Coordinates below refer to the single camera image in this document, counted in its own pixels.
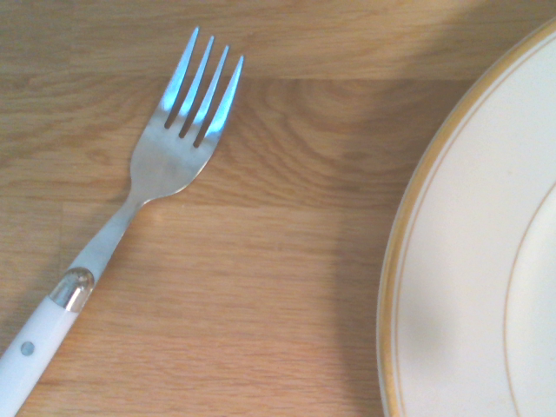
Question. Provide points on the white plate with gold rim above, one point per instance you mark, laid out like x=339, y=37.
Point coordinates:
x=478, y=243

